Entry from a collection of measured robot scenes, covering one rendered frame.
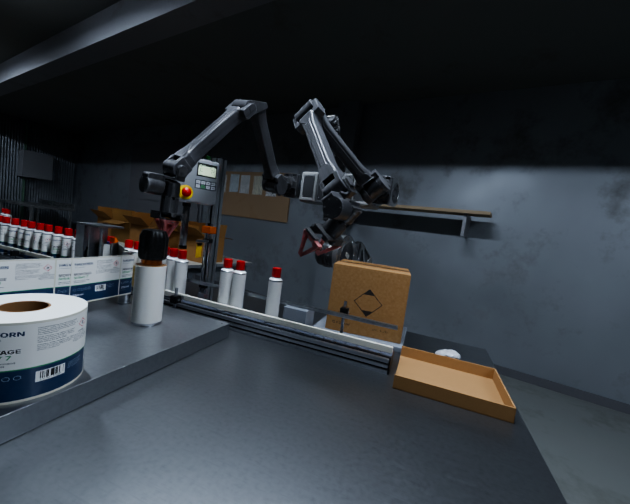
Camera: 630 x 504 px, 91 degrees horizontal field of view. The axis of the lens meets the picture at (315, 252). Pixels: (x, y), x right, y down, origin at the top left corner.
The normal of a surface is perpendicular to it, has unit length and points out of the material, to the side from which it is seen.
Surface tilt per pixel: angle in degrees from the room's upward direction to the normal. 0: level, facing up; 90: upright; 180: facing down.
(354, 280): 90
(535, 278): 90
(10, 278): 90
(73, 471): 0
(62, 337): 90
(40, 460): 0
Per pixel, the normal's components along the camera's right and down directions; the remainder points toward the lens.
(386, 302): -0.25, 0.04
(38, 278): 0.89, 0.15
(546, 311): -0.53, 0.00
